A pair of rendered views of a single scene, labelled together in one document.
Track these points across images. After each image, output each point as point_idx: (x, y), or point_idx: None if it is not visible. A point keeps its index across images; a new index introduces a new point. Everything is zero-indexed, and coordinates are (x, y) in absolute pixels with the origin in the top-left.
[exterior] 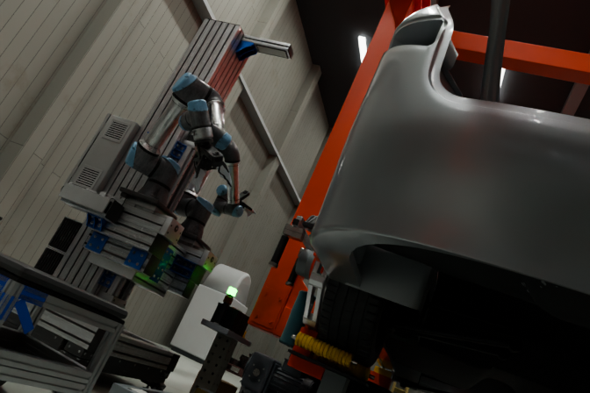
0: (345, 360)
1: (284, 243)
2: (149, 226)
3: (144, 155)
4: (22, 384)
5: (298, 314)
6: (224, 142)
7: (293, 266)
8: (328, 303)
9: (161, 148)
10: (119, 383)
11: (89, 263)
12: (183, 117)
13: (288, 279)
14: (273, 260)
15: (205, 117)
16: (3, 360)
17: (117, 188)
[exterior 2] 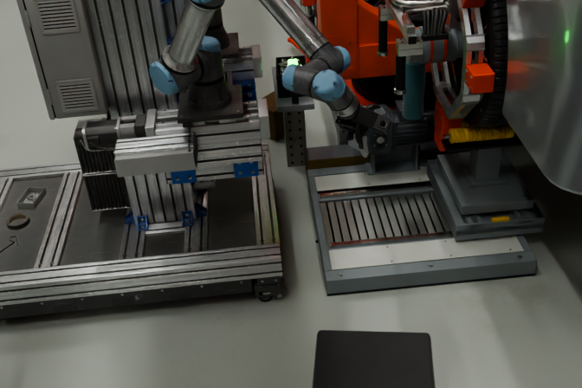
0: (508, 136)
1: (404, 65)
2: (245, 137)
3: (188, 77)
4: (312, 368)
5: (417, 88)
6: (346, 67)
7: (379, 32)
8: (493, 117)
9: (143, 4)
10: (327, 274)
11: (164, 174)
12: (305, 94)
13: (380, 49)
14: (400, 88)
15: (348, 93)
16: None
17: (124, 83)
